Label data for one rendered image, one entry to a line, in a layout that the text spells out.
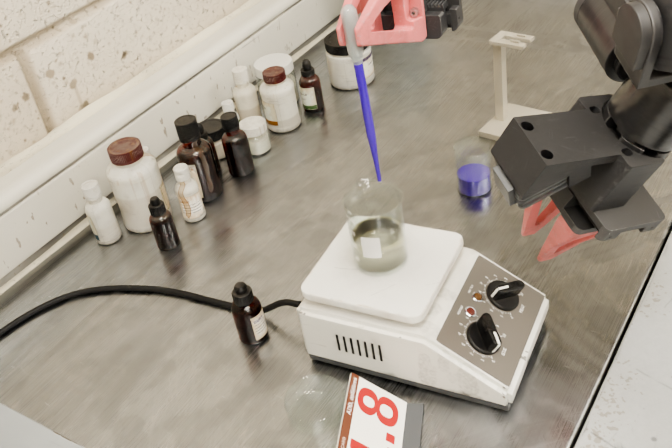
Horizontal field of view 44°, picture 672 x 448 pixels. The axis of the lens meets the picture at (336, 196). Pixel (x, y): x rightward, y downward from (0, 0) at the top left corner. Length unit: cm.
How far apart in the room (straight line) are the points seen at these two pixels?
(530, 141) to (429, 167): 49
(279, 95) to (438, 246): 43
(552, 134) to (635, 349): 29
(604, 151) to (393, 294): 24
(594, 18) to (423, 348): 30
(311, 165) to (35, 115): 34
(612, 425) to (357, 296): 24
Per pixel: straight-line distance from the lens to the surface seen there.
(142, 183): 99
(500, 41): 104
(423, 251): 76
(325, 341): 77
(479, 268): 78
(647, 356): 80
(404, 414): 74
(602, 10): 63
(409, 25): 66
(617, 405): 75
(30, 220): 102
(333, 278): 75
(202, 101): 118
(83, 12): 109
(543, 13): 141
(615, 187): 60
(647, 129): 59
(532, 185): 56
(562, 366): 78
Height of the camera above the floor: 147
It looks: 35 degrees down
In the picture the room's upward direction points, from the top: 10 degrees counter-clockwise
